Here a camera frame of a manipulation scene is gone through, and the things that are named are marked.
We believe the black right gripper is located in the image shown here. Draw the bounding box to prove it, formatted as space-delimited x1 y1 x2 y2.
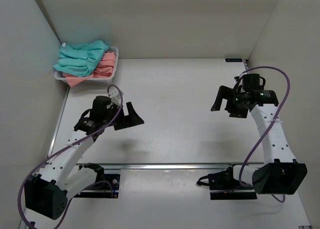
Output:
211 86 248 119

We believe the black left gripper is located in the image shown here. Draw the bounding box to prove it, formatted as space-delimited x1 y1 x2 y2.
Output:
104 100 145 129

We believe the teal t shirt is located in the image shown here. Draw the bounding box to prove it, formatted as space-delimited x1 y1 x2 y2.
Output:
53 40 110 77

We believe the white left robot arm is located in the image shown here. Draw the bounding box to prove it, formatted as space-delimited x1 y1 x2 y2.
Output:
23 95 144 220

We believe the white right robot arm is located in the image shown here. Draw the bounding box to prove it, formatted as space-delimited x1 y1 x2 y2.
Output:
196 73 308 195

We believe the blue label sticker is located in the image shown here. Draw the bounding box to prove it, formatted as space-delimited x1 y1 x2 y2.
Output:
225 58 243 63

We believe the white plastic basket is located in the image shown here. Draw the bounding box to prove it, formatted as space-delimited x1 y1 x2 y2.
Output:
54 46 119 86

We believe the salmon pink t shirt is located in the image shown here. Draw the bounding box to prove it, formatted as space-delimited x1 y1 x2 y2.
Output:
62 51 116 87

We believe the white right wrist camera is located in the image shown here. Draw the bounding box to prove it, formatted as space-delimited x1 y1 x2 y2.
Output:
234 74 243 85

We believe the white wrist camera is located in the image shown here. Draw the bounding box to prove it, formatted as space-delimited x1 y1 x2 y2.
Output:
107 90 122 107
234 74 243 85

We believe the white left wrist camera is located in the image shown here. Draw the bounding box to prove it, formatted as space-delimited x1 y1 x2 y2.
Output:
107 90 122 107

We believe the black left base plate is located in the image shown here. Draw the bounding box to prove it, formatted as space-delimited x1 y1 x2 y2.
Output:
75 169 121 199

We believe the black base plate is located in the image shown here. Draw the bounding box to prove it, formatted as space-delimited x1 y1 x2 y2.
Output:
75 169 121 199
208 166 258 201

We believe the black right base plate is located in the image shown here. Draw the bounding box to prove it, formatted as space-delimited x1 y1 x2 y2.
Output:
208 166 258 201

